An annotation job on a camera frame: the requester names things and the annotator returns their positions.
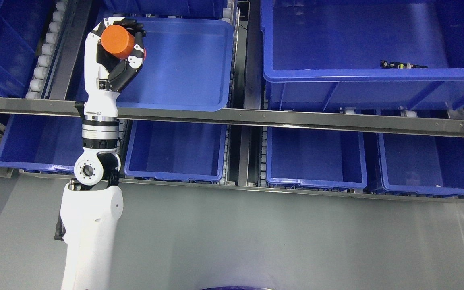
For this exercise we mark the blue lower bin centre left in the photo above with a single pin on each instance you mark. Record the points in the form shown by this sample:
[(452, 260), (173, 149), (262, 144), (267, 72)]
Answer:
[(178, 151)]

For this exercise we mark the steel shelf front rail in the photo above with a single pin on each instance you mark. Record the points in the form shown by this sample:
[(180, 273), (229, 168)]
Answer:
[(263, 118)]

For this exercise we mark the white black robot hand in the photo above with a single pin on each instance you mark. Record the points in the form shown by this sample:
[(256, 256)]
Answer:
[(106, 76)]

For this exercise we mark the blue lower bin far left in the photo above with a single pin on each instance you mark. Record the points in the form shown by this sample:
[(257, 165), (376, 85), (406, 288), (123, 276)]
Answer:
[(41, 143)]

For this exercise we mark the orange cylindrical capacitor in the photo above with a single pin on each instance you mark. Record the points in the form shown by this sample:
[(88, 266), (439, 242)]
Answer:
[(118, 41)]

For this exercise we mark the blue upper bin far left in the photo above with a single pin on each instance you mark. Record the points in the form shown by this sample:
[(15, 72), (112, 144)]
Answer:
[(22, 23)]

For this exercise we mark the small black component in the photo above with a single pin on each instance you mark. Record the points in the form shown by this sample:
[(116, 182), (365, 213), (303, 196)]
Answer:
[(399, 65)]

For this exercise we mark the large blue bin right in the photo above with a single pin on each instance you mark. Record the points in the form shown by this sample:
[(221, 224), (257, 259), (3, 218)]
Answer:
[(325, 55)]

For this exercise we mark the blue shallow tray bin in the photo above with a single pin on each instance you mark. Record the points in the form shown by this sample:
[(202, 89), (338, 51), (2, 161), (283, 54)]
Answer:
[(187, 66)]

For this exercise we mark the blue bin top centre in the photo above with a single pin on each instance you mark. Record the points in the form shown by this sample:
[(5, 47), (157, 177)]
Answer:
[(184, 8)]

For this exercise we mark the blue lower bin far right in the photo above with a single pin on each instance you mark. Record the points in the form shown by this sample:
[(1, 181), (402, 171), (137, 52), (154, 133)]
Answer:
[(426, 165)]

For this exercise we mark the white roller track left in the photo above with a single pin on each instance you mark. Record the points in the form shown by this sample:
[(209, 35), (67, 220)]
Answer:
[(46, 51)]

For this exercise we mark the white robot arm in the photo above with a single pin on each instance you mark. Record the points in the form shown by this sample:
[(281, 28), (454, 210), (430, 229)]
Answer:
[(92, 203)]

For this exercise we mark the blue lower bin centre right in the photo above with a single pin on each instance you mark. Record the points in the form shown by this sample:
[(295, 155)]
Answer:
[(317, 159)]

